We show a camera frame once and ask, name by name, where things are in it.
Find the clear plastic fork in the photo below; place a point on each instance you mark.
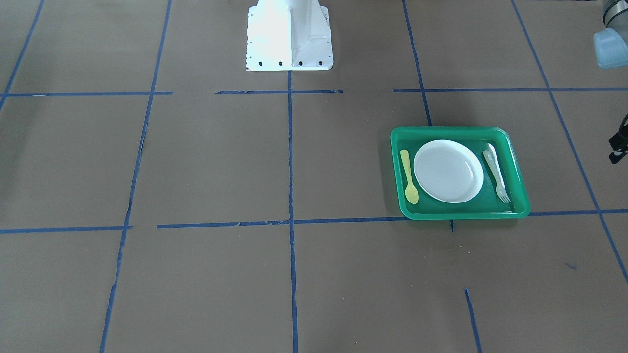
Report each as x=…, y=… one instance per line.
x=490, y=156

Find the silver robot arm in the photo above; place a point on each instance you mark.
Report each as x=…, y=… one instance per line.
x=611, y=44

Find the yellow plastic spoon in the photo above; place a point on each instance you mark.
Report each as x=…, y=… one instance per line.
x=410, y=191

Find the white round plate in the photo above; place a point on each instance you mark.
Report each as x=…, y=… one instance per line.
x=448, y=171

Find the green plastic tray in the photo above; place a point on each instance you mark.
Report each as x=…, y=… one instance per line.
x=486, y=205

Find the white pedestal base plate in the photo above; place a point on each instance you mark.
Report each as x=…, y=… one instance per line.
x=285, y=35

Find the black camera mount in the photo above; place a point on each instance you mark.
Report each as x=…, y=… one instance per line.
x=619, y=142

